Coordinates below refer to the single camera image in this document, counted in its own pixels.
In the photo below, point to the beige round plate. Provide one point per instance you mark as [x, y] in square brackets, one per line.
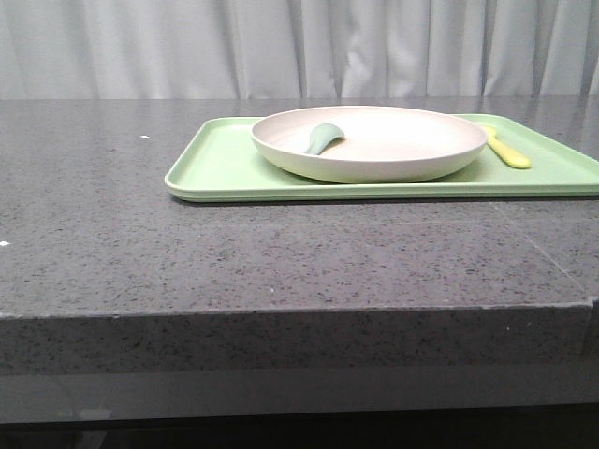
[380, 144]

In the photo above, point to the yellow plastic fork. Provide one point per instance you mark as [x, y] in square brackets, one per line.
[509, 155]

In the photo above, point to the sage green spoon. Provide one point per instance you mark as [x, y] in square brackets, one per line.
[323, 136]

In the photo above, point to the light green tray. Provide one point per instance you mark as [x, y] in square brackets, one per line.
[222, 164]

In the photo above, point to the white curtain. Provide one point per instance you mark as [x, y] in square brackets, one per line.
[296, 49]

